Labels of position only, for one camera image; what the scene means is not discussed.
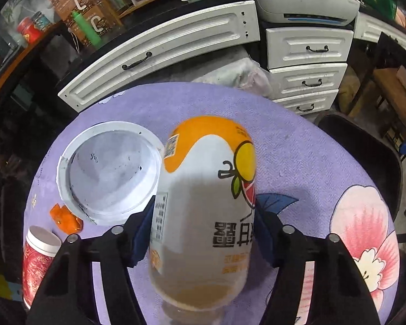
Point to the white round plastic bowl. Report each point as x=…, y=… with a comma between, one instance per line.
x=111, y=172

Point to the red tin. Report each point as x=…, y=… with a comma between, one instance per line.
x=29, y=31

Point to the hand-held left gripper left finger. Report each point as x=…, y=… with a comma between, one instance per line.
x=141, y=240

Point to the purple floral tablecloth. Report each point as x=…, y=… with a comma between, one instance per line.
x=308, y=162

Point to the white inkjet printer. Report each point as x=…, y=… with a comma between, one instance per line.
x=304, y=3

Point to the red patterned paper cup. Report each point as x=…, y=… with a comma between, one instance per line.
x=37, y=264

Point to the black office chair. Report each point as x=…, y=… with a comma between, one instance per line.
x=365, y=142

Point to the pale stuffed plastic bag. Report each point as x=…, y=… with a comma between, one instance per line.
x=236, y=71

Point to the green bottle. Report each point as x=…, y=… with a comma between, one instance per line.
x=86, y=30

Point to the white wide desk drawer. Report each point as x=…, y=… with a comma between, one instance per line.
x=162, y=50

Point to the white small drawer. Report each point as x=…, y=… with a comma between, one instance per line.
x=306, y=103
x=308, y=47
x=308, y=81

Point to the curved wooden counter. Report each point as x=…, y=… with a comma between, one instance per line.
x=20, y=50

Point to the orange white juice bottle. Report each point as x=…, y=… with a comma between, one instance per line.
x=199, y=210

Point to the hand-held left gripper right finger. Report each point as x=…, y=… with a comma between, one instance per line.
x=262, y=238

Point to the cardboard box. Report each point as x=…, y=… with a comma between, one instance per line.
x=402, y=88

